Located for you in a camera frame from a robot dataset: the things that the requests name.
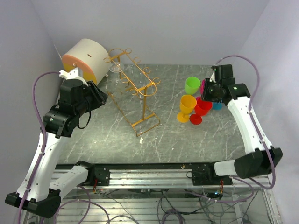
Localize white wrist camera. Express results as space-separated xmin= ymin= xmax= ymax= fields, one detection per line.
xmin=209 ymin=66 xmax=216 ymax=83
xmin=59 ymin=68 xmax=88 ymax=86

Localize blue wine glass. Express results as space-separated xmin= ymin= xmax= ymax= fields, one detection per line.
xmin=212 ymin=102 xmax=223 ymax=111

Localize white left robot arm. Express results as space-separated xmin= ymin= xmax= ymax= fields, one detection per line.
xmin=5 ymin=79 xmax=107 ymax=218

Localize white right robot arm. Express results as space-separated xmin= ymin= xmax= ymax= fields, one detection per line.
xmin=201 ymin=64 xmax=283 ymax=185

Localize gold wire glass rack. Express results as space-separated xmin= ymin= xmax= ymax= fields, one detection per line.
xmin=105 ymin=48 xmax=161 ymax=137

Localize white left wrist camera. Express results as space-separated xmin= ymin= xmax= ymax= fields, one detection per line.
xmin=59 ymin=68 xmax=88 ymax=86

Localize red wine glass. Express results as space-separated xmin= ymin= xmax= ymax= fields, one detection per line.
xmin=189 ymin=97 xmax=213 ymax=125

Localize clear wine glass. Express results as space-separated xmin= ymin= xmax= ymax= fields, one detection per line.
xmin=109 ymin=62 xmax=125 ymax=85

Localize round white drawer cabinet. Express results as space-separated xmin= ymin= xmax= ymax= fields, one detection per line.
xmin=62 ymin=38 xmax=110 ymax=85

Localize pink wine glass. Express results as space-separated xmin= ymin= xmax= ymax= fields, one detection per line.
xmin=199 ymin=79 xmax=205 ymax=95

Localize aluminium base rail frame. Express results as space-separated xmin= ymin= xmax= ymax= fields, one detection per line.
xmin=14 ymin=163 xmax=278 ymax=224

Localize orange wine glass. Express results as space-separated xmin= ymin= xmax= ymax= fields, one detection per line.
xmin=177 ymin=95 xmax=197 ymax=123

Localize green wine glass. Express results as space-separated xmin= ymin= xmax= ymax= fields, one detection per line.
xmin=185 ymin=77 xmax=201 ymax=95

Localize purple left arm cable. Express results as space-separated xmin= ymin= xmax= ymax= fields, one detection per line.
xmin=17 ymin=71 xmax=61 ymax=224

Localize loose cables under table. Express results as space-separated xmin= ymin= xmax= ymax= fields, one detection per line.
xmin=74 ymin=186 xmax=253 ymax=224

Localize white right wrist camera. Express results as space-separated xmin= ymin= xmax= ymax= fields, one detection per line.
xmin=209 ymin=66 xmax=216 ymax=83

